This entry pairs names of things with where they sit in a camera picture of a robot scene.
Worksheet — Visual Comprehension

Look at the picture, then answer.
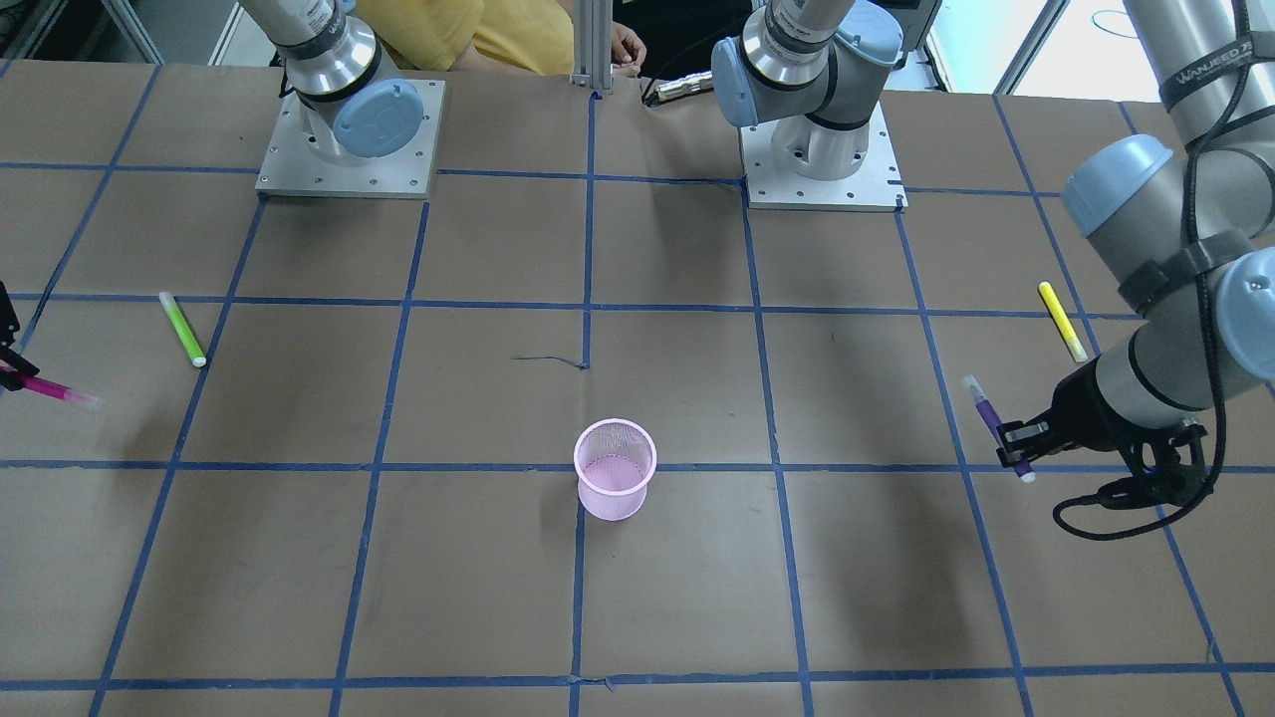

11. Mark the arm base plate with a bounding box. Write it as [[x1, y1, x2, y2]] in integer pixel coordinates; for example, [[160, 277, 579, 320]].
[[740, 102, 909, 212], [256, 79, 448, 200]]

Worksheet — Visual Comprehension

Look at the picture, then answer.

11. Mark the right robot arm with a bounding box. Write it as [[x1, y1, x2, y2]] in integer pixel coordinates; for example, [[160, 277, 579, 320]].
[[3, 1, 442, 402]]

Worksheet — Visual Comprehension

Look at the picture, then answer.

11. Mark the yellow pen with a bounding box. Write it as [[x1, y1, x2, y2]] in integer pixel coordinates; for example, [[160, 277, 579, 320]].
[[1037, 281, 1089, 364]]

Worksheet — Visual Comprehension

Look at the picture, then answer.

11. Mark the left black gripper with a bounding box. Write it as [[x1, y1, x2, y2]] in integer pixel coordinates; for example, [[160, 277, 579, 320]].
[[995, 359, 1148, 469]]

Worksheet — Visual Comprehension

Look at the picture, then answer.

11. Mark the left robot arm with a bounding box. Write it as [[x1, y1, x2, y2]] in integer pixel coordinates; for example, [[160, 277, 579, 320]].
[[710, 1, 1272, 467]]

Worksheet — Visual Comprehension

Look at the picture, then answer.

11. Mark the person in yellow shirt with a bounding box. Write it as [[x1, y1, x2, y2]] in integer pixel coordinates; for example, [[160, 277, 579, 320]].
[[354, 0, 648, 79]]

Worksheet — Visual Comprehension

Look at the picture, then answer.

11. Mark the pink mesh cup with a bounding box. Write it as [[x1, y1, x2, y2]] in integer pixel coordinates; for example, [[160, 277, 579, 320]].
[[572, 418, 657, 522]]

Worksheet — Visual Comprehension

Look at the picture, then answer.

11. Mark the pink pen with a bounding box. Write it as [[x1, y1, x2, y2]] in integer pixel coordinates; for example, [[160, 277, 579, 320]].
[[1, 366, 102, 411]]

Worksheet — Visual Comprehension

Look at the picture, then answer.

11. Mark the green pen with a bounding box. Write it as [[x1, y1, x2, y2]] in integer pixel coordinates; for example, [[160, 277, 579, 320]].
[[156, 291, 208, 367]]

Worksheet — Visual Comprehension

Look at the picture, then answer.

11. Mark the purple pen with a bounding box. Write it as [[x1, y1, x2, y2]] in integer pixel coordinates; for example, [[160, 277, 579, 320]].
[[963, 375, 1037, 484]]

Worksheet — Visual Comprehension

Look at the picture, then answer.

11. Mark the aluminium frame post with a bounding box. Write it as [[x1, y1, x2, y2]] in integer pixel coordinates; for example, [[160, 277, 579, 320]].
[[571, 1, 615, 96]]

